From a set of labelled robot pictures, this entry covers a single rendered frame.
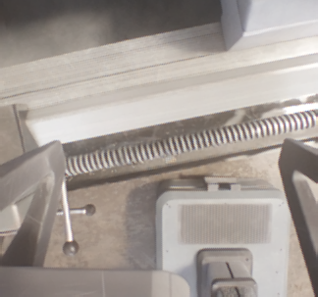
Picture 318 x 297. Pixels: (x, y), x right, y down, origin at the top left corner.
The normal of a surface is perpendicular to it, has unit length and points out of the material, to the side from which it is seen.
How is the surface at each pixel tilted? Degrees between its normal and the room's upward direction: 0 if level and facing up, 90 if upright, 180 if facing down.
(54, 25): 5
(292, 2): 62
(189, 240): 0
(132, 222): 0
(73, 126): 36
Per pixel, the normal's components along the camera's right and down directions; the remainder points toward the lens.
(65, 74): -0.02, 0.08
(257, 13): 0.16, 0.90
